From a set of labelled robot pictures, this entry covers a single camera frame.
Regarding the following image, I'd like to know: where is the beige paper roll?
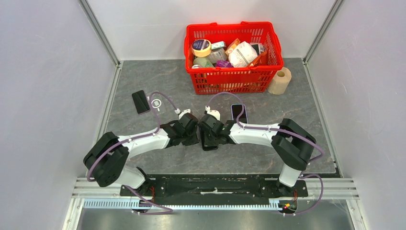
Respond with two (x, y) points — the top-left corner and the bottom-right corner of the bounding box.
(267, 67), (292, 95)

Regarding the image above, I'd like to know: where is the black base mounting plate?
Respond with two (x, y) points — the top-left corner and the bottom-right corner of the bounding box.
(135, 174), (308, 206)

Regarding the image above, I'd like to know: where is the teal small box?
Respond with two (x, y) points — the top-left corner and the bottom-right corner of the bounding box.
(211, 41), (226, 50)

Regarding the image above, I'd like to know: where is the red plastic shopping basket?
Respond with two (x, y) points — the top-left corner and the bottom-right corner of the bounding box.
(184, 22), (284, 94)

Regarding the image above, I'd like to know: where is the orange small box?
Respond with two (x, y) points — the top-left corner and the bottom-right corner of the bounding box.
(225, 38), (241, 56)

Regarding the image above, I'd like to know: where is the white slotted cable duct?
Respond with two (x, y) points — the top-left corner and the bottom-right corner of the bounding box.
(83, 196), (286, 211)

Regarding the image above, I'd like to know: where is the purple small package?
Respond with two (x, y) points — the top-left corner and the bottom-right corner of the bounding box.
(215, 60), (234, 68)

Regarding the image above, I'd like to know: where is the masking tape roll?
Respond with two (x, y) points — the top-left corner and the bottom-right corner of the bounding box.
(191, 39), (212, 58)

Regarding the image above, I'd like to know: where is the green pale bottle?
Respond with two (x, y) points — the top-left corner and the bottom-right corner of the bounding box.
(193, 57), (214, 68)

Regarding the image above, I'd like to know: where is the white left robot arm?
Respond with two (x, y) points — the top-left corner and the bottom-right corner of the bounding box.
(83, 112), (199, 196)

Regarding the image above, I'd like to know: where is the grey wrapped packet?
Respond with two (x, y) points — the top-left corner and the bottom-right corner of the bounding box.
(206, 48), (228, 64)

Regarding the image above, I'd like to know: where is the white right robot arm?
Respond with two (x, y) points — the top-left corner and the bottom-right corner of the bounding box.
(199, 114), (317, 196)

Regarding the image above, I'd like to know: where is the dark round jar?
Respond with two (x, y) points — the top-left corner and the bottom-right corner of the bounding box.
(250, 43), (266, 56)

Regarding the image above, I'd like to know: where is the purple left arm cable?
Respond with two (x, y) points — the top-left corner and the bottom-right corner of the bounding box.
(86, 92), (181, 216)

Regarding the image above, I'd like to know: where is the white crumpled paper bag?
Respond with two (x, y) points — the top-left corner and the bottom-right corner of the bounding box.
(228, 42), (258, 68)

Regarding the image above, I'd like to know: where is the clear magsafe phone case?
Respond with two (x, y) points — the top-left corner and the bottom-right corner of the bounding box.
(147, 91), (167, 115)

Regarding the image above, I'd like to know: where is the light blue phone case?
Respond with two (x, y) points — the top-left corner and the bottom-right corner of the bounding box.
(230, 103), (249, 125)

